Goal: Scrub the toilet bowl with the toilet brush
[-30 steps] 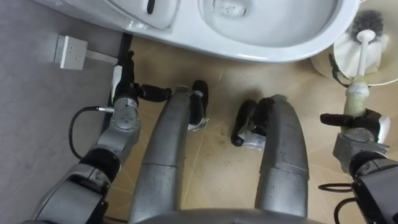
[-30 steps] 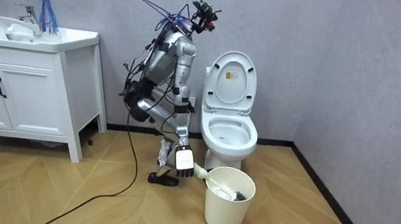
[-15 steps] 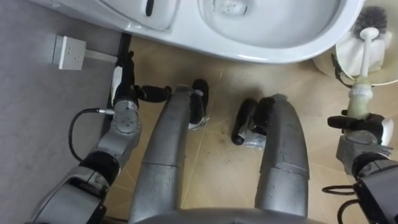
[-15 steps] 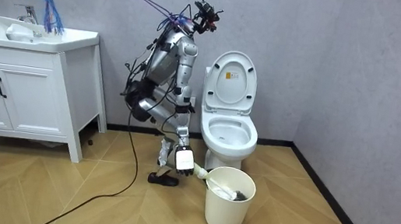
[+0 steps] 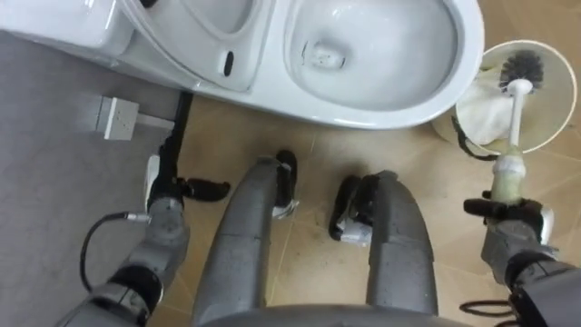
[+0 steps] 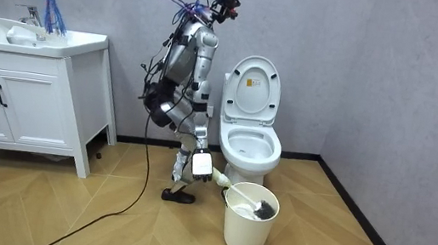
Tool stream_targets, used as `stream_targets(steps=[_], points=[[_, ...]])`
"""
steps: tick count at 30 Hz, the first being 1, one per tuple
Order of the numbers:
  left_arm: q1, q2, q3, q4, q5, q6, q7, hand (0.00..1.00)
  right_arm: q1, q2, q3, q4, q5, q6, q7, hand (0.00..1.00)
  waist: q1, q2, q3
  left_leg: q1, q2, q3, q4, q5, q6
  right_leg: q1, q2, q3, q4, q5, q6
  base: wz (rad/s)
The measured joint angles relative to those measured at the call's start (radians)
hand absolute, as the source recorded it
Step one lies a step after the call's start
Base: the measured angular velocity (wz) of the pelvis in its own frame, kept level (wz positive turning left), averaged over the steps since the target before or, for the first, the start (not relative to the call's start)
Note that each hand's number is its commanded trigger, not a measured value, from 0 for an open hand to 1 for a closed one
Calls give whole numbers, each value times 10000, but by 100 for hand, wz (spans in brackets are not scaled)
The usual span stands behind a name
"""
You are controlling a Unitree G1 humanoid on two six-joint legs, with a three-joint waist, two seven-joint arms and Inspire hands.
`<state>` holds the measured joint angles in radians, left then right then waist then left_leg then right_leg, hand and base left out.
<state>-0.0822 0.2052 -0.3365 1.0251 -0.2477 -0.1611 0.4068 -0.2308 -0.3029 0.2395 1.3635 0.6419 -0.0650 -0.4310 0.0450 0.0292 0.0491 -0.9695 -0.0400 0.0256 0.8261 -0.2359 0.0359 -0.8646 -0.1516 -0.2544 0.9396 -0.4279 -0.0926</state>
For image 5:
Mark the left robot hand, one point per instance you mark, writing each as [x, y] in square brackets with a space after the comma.
[165, 181]

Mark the white toilet lid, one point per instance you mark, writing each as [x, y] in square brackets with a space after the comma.
[181, 27]

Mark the white toilet brush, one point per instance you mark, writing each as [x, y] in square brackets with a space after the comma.
[514, 122]

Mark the white toilet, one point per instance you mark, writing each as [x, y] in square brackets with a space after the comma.
[372, 54]

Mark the white cloth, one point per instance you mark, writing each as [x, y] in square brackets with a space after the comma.
[485, 113]

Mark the white wall socket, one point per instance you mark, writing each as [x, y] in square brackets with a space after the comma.
[119, 119]

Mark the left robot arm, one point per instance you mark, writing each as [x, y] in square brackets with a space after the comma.
[159, 245]

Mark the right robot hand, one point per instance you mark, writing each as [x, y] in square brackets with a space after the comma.
[508, 211]

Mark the robot legs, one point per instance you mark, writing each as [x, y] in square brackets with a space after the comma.
[240, 245]

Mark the robot body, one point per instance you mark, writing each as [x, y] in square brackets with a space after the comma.
[336, 318]

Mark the cream plastic bucket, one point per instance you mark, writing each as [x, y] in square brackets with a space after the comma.
[551, 109]

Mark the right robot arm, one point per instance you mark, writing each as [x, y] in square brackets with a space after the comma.
[540, 281]

